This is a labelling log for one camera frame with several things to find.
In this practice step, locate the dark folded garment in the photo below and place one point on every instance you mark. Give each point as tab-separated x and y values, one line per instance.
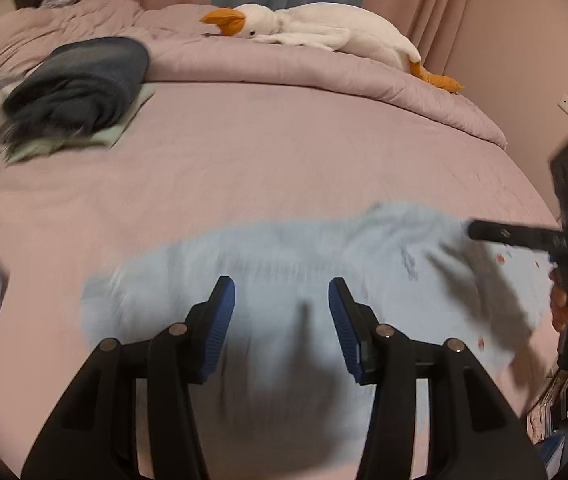
80	89

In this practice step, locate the white goose plush toy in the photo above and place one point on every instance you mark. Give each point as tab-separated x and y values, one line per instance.
331	27

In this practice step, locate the pink quilt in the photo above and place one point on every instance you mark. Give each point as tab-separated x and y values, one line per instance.
180	50

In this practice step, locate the light blue pants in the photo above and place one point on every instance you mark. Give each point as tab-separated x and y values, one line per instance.
281	403

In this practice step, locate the pink bed sheet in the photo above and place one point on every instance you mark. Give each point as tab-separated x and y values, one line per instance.
199	158

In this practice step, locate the light green folded cloth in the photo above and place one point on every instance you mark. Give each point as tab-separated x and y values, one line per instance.
105	138

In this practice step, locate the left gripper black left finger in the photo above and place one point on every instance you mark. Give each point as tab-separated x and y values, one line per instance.
91	432

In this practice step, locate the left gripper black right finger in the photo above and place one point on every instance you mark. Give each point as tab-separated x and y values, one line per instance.
473	431

